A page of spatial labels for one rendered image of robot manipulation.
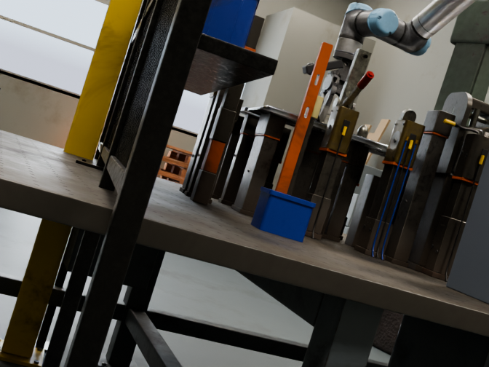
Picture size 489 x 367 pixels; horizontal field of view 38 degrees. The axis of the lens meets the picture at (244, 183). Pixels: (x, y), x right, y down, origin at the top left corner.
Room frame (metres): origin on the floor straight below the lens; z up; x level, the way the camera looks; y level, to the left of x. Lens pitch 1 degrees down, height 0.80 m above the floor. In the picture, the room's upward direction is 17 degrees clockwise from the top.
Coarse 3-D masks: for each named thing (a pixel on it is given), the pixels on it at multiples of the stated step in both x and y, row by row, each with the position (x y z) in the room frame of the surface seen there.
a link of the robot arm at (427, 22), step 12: (444, 0) 1.96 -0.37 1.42; (456, 0) 1.93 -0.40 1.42; (468, 0) 1.92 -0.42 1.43; (420, 12) 2.03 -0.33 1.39; (432, 12) 1.99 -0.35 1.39; (444, 12) 1.97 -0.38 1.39; (456, 12) 1.96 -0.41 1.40; (408, 24) 2.06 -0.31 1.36; (420, 24) 2.02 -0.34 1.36; (432, 24) 2.00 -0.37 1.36; (444, 24) 2.00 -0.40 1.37; (408, 36) 2.05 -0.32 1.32; (420, 36) 2.04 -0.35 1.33; (408, 48) 2.08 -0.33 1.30; (420, 48) 2.08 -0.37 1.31
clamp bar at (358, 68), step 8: (360, 56) 1.90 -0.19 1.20; (368, 56) 1.91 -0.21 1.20; (352, 64) 1.92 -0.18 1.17; (360, 64) 1.91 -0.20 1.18; (352, 72) 1.91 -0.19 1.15; (360, 72) 1.91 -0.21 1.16; (352, 80) 1.91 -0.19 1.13; (344, 88) 1.92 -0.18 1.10; (352, 88) 1.92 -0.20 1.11; (344, 96) 1.92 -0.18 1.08; (352, 104) 1.93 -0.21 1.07
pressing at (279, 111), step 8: (256, 112) 2.15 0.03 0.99; (264, 112) 2.13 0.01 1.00; (272, 112) 2.06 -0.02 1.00; (280, 112) 1.94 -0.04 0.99; (288, 112) 1.94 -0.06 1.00; (288, 120) 2.14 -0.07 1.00; (296, 120) 2.07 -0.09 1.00; (312, 128) 2.16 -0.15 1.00; (352, 136) 1.98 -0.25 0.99; (360, 136) 1.99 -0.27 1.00; (368, 144) 2.00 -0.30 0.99; (376, 144) 2.00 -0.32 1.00; (384, 144) 2.01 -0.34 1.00; (376, 152) 2.23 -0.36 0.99; (384, 152) 2.20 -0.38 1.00
